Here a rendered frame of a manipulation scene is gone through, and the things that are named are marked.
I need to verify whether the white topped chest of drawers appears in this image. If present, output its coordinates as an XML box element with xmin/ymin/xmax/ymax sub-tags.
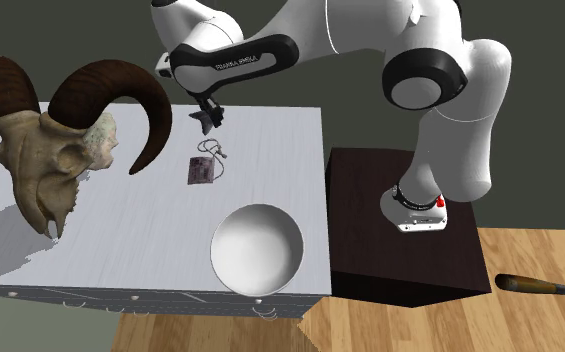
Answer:
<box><xmin>0</xmin><ymin>101</ymin><xmax>333</xmax><ymax>322</ymax></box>

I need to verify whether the white bowl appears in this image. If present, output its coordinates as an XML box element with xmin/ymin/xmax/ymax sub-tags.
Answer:
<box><xmin>209</xmin><ymin>203</ymin><xmax>306</xmax><ymax>297</ymax></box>

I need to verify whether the ram skull with brown horns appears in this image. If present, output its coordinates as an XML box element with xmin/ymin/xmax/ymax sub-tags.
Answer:
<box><xmin>0</xmin><ymin>54</ymin><xmax>174</xmax><ymax>240</ymax></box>

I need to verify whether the dark brown robot stand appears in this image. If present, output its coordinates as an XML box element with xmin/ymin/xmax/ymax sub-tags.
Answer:
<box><xmin>324</xmin><ymin>147</ymin><xmax>493</xmax><ymax>309</ymax></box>

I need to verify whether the purple card with cord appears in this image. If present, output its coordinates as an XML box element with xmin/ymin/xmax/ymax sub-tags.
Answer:
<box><xmin>186</xmin><ymin>138</ymin><xmax>228</xmax><ymax>186</ymax></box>

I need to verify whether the brown handled tool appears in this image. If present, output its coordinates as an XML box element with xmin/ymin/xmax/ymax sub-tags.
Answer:
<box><xmin>494</xmin><ymin>268</ymin><xmax>565</xmax><ymax>297</ymax></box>

